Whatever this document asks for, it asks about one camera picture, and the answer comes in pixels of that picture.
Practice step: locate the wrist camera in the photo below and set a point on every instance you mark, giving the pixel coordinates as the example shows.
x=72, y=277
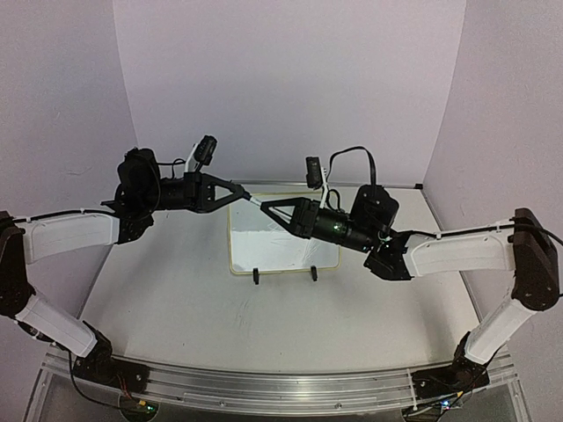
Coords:
x=314, y=173
x=201, y=154

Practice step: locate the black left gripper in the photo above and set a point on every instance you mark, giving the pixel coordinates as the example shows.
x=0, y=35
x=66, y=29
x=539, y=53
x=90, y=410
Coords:
x=198, y=192

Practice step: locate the black left whiteboard foot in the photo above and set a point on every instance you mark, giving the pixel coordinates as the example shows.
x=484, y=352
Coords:
x=256, y=276

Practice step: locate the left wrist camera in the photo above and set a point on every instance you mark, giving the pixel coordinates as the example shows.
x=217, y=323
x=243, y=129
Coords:
x=201, y=154

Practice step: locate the aluminium front rail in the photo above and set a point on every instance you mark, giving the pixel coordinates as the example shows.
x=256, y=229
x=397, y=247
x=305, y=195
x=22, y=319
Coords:
x=174, y=393

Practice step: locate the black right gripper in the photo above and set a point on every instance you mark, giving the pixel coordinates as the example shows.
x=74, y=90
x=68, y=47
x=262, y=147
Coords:
x=299, y=218

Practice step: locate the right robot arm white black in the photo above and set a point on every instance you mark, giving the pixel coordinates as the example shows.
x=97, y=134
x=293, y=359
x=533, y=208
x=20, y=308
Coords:
x=519, y=245

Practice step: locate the yellow framed small whiteboard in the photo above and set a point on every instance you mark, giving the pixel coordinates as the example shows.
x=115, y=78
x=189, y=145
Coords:
x=256, y=242

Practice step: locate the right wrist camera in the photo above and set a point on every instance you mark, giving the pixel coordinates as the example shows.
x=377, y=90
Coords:
x=314, y=173

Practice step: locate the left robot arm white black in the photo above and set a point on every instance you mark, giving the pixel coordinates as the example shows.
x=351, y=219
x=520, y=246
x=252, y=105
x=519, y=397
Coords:
x=142, y=192

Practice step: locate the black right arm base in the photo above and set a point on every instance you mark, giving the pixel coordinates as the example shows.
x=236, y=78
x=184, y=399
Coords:
x=459, y=376

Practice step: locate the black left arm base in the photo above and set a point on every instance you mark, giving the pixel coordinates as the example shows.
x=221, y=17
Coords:
x=101, y=367

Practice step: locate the white marker pen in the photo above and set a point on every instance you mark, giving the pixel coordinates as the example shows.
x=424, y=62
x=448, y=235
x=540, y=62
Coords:
x=255, y=201

